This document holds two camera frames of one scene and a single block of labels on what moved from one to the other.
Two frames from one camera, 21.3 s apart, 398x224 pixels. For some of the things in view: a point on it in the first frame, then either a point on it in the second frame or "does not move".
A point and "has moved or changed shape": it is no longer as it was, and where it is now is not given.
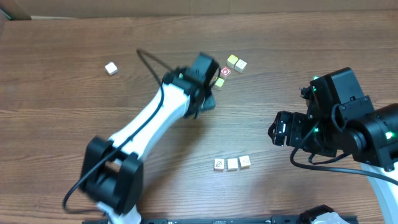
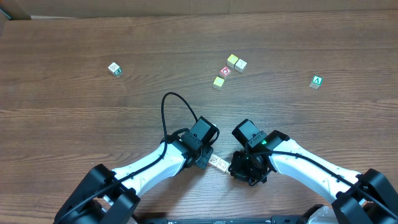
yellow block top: [231, 61] does not move
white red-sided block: [232, 164] has moved or changed shape
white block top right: [240, 65] does not move
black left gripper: [211, 102] → [204, 160]
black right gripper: [280, 129] → [235, 166]
